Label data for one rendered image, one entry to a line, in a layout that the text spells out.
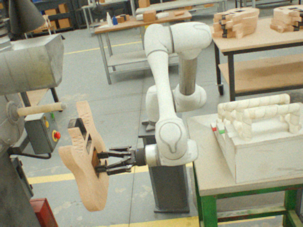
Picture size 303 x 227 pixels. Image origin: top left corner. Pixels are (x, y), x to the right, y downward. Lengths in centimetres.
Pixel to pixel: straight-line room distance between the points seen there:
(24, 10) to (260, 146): 96
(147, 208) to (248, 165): 145
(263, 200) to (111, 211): 118
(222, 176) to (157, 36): 69
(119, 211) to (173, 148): 153
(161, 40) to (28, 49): 64
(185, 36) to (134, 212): 150
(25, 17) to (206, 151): 90
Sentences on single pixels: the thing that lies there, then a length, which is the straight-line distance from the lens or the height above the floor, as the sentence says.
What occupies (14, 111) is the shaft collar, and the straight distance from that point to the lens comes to 130.
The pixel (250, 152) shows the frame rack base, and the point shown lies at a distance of 110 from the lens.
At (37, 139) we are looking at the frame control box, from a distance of 159.
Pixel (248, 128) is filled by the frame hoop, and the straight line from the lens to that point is 106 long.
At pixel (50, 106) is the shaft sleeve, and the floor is 126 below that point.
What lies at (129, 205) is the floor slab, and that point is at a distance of 252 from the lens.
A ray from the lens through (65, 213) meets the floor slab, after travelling 266.
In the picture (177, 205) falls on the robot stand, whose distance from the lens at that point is 235.
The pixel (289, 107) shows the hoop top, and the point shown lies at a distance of 108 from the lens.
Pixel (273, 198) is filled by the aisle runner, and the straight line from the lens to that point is 248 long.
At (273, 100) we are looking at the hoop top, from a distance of 114.
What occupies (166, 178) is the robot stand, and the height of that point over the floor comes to 33.
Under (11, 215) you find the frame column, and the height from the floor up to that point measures 77.
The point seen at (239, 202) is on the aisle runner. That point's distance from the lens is 243.
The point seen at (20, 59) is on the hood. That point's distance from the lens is 104.
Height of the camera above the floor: 170
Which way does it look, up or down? 26 degrees down
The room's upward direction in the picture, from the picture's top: 10 degrees counter-clockwise
